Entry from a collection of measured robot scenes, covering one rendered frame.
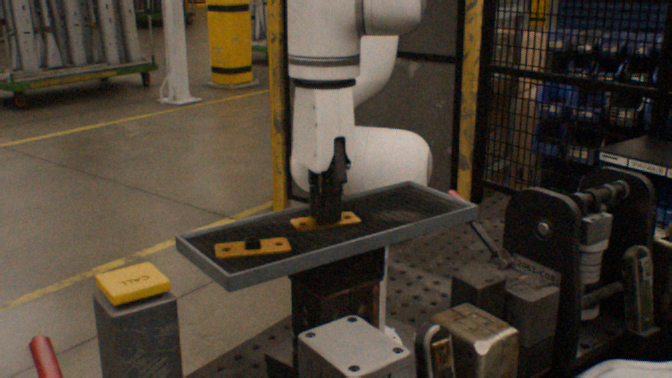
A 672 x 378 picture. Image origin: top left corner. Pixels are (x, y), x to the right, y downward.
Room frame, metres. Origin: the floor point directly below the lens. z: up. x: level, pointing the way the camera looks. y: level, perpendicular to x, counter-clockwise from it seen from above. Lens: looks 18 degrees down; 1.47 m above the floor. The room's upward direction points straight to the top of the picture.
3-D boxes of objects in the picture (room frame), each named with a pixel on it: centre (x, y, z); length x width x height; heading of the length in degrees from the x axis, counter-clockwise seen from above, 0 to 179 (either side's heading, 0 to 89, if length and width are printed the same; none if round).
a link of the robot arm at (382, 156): (1.09, -0.07, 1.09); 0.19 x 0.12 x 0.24; 79
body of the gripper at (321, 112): (0.80, 0.01, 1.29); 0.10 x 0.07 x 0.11; 21
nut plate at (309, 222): (0.80, 0.01, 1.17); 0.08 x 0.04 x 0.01; 111
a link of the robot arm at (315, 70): (0.80, 0.01, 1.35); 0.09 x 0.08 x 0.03; 21
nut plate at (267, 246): (0.71, 0.10, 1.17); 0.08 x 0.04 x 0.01; 104
